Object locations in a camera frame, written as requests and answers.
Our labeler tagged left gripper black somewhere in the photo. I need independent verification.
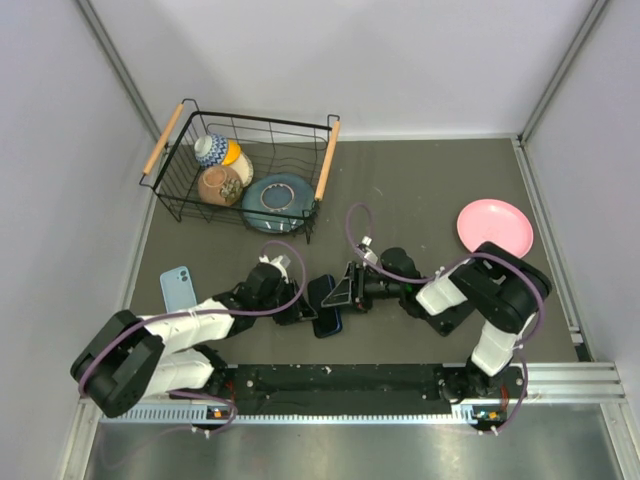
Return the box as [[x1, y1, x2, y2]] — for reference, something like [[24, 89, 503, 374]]
[[256, 277, 317, 325]]

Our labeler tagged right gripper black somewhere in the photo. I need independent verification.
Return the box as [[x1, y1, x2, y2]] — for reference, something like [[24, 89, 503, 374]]
[[323, 260, 404, 313]]

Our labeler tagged blue smartphone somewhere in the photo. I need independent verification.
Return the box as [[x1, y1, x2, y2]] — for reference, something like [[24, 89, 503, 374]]
[[307, 274, 343, 339]]

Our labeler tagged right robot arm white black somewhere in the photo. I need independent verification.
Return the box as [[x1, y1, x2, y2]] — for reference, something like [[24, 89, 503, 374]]
[[321, 238, 552, 403]]

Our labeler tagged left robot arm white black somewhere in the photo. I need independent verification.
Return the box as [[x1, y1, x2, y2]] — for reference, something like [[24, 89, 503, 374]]
[[70, 257, 317, 418]]

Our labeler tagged dark teal plate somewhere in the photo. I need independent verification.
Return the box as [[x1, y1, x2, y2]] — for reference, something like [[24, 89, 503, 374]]
[[241, 173, 314, 234]]

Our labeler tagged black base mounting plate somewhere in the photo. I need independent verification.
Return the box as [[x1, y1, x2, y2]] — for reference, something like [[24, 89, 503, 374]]
[[178, 364, 517, 415]]

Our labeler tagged black smartphone face down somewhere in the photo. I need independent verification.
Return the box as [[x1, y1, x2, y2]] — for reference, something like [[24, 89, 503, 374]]
[[426, 302, 475, 337]]

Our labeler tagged brown ceramic bowl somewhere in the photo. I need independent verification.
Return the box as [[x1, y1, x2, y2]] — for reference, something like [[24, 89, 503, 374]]
[[198, 165, 244, 206]]

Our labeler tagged beige bowl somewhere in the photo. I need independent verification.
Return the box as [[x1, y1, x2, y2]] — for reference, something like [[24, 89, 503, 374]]
[[229, 152, 254, 188]]

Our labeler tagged yellow bowl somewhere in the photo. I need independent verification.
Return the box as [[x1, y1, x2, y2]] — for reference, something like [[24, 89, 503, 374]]
[[222, 139, 242, 165]]

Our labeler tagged pink plate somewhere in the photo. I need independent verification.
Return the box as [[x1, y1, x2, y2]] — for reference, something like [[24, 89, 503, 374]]
[[456, 199, 534, 258]]

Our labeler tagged blue white patterned bowl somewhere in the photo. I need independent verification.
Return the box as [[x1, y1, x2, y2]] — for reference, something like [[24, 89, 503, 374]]
[[194, 133, 229, 168]]

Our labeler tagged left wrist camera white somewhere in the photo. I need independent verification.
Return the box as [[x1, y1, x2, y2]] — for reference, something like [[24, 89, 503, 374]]
[[259, 255, 291, 283]]

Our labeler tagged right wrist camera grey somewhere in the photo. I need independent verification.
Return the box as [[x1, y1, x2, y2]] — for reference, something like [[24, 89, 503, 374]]
[[356, 235, 379, 266]]

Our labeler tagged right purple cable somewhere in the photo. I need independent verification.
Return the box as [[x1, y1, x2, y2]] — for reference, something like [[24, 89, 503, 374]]
[[346, 202, 547, 436]]

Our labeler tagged black wire dish basket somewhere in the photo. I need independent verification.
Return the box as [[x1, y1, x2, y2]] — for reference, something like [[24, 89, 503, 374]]
[[139, 98, 340, 237]]

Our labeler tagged grey slotted cable duct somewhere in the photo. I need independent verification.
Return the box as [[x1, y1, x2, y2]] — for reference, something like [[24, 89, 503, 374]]
[[101, 402, 477, 425]]

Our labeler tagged aluminium frame rail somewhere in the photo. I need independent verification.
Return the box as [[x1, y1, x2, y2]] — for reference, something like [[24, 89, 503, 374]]
[[526, 362, 626, 404]]

